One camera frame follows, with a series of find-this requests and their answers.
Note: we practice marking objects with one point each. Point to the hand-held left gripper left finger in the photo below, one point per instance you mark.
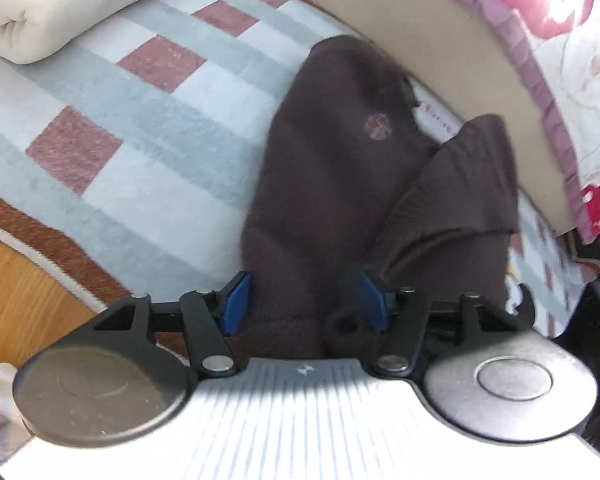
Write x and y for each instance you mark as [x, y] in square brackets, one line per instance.
[236, 305]

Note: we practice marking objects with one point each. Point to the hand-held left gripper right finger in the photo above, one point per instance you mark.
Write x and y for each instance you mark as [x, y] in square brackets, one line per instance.
[375, 305]

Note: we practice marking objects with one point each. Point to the dark brown garment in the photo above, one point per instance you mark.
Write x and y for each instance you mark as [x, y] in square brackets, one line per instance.
[330, 185]

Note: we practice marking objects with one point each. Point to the checked printed blanket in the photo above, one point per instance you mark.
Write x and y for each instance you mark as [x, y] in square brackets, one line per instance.
[155, 120]

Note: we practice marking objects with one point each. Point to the cartoon quilt with purple border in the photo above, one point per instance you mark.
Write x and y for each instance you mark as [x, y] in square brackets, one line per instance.
[580, 110]

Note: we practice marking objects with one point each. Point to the cream folded blanket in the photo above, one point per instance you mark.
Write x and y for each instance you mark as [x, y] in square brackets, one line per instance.
[55, 5]

